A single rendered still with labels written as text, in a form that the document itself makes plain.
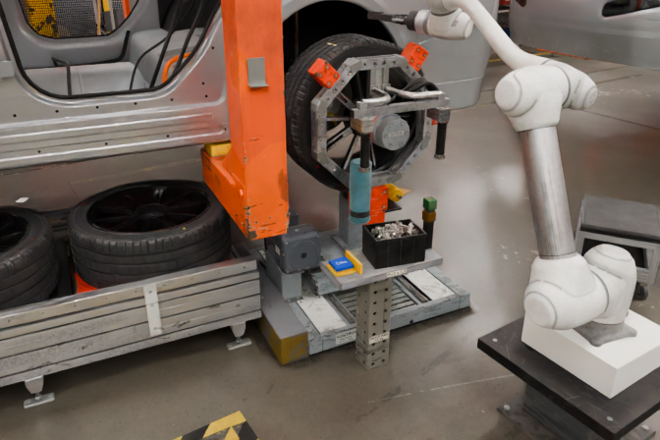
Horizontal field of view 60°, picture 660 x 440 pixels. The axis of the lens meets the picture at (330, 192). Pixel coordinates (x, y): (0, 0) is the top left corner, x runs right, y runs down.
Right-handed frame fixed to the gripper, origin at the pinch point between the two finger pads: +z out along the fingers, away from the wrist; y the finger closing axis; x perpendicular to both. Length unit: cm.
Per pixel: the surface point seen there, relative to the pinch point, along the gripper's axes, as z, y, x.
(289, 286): 9, -32, -115
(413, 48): -15.2, 7.3, -11.1
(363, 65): -5.4, -12.4, -18.0
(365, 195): -18, -20, -67
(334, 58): 4.9, -18.2, -16.6
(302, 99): 10.2, -29.2, -32.8
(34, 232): 73, -109, -88
